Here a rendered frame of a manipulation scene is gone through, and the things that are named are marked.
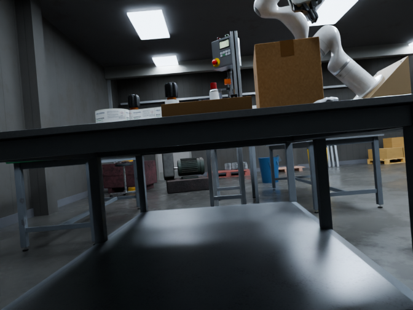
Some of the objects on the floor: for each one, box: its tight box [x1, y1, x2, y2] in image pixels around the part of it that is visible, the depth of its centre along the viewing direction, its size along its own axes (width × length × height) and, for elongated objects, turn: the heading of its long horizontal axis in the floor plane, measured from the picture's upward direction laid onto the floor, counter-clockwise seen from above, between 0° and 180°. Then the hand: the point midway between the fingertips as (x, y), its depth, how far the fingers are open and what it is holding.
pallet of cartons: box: [368, 137, 406, 164], centre depth 923 cm, size 129×98×72 cm
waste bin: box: [258, 154, 281, 183], centre depth 665 cm, size 49×44×57 cm
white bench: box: [6, 156, 140, 252], centre depth 364 cm, size 190×75×80 cm
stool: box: [110, 163, 136, 197], centre depth 621 cm, size 59×62×65 cm
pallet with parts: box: [207, 162, 250, 178], centre depth 929 cm, size 124×86×36 cm
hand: (313, 16), depth 112 cm, fingers closed
